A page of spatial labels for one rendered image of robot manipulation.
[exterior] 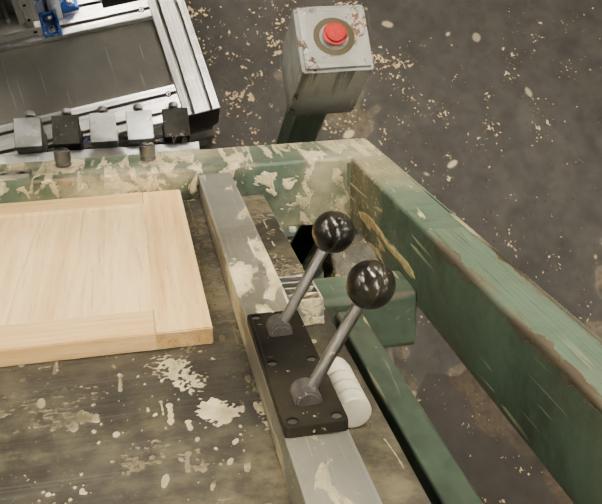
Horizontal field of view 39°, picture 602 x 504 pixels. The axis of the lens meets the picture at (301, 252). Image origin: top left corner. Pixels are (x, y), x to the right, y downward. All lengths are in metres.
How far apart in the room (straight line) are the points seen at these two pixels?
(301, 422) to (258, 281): 0.29
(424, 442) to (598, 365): 0.18
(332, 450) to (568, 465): 0.22
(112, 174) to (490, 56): 1.54
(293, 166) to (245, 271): 0.42
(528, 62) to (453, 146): 0.37
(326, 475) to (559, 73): 2.16
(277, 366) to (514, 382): 0.24
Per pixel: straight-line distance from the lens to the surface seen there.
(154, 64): 2.16
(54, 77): 2.16
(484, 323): 0.87
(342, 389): 0.72
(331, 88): 1.43
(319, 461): 0.61
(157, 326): 0.87
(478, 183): 2.42
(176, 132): 1.48
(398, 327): 1.07
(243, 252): 0.98
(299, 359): 0.72
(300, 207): 1.34
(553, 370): 0.75
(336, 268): 1.40
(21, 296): 0.99
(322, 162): 1.33
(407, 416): 0.84
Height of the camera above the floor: 2.13
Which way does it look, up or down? 73 degrees down
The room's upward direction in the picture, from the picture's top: 30 degrees clockwise
